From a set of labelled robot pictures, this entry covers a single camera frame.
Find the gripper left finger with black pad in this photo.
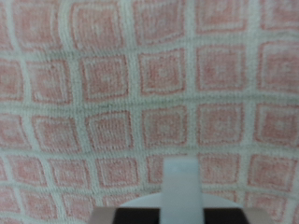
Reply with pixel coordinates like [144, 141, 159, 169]
[88, 207, 162, 224]

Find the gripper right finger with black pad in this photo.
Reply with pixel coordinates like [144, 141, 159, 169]
[203, 207, 276, 224]

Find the white plastic mug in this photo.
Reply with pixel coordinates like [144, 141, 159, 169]
[119, 156, 245, 224]

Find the pink checkered dish cloth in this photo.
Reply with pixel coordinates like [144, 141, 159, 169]
[0, 0, 299, 224]

